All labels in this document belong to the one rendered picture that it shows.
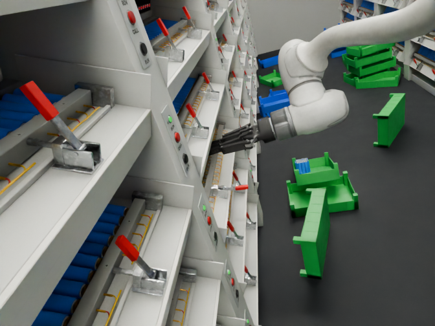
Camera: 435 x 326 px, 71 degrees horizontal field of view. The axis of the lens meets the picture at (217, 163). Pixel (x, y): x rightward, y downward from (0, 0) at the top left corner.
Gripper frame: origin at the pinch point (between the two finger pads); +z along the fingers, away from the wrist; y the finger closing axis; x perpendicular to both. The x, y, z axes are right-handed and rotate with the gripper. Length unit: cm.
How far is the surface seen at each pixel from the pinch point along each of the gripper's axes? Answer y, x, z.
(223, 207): -20.8, -7.9, -2.7
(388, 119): 76, -53, -72
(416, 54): 160, -56, -121
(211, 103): 6.4, 11.5, -4.6
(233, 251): -19.3, -25.7, 1.6
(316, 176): 41, -52, -28
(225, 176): -6.4, -7.7, -2.4
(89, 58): -43, 39, -4
